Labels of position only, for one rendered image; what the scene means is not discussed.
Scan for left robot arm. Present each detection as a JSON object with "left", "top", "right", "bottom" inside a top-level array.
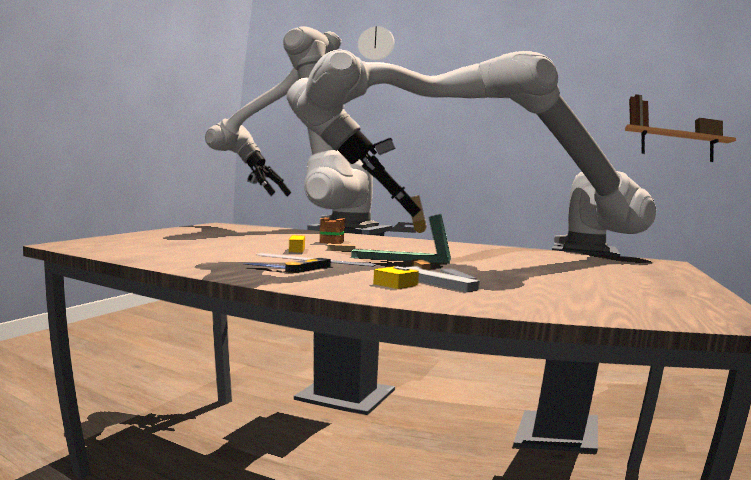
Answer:
[{"left": 287, "top": 50, "right": 656, "bottom": 252}]

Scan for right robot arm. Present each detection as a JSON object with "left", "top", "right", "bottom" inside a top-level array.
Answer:
[{"left": 205, "top": 27, "right": 379, "bottom": 228}]

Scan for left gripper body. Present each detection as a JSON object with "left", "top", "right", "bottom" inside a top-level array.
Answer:
[{"left": 338, "top": 131, "right": 373, "bottom": 165}]

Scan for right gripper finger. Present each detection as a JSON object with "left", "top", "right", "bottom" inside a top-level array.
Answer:
[
  {"left": 251, "top": 164, "right": 276, "bottom": 196},
  {"left": 265, "top": 166, "right": 291, "bottom": 197}
]

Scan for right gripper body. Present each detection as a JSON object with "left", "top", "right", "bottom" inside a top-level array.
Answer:
[{"left": 246, "top": 152, "right": 269, "bottom": 176}]

